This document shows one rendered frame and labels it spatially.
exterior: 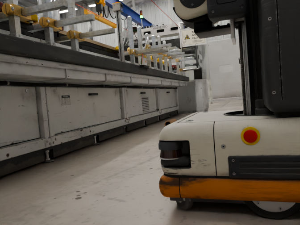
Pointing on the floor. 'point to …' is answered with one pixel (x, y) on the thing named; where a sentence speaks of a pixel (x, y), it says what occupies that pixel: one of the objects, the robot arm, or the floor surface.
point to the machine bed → (71, 111)
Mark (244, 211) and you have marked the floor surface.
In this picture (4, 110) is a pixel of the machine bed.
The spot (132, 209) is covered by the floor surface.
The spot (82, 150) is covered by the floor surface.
